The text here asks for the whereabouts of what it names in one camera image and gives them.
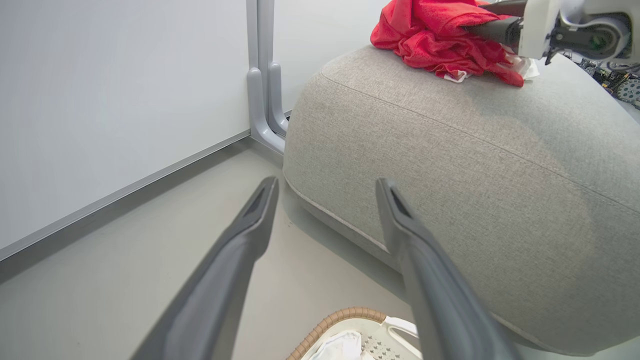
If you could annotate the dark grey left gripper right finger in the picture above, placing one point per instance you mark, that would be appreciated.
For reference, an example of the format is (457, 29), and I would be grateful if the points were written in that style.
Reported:
(440, 300)

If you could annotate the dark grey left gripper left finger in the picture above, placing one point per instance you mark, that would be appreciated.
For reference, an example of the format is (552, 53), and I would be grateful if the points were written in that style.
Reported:
(220, 280)

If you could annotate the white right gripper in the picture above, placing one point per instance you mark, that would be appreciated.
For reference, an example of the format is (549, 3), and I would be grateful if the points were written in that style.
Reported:
(535, 25)

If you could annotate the red jersey with white trim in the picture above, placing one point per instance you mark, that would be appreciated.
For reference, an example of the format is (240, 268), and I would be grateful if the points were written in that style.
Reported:
(430, 35)

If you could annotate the white cloth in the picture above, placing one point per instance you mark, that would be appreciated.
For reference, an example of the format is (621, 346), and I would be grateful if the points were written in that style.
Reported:
(340, 347)

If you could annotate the dark electronic equipment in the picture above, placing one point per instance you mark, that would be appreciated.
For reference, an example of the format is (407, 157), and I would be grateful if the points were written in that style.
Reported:
(600, 72)

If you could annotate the grey perforated round object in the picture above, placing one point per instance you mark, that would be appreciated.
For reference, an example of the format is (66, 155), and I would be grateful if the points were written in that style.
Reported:
(630, 91)

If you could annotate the grey partition foot bracket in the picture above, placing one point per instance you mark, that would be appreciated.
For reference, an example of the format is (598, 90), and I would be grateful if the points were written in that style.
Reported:
(257, 115)
(276, 100)

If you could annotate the grey partition frame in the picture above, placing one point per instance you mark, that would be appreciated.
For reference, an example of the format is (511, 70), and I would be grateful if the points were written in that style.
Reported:
(265, 30)

